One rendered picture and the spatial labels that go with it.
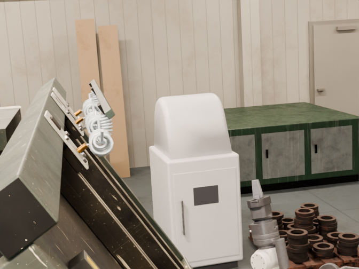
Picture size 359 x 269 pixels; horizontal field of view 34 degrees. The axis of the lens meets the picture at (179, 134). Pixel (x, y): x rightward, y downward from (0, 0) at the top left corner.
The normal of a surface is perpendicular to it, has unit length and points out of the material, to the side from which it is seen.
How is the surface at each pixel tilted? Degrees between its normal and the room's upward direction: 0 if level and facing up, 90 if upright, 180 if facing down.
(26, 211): 90
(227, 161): 90
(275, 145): 90
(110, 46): 81
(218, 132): 72
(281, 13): 90
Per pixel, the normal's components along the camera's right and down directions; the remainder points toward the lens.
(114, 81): 0.18, 0.00
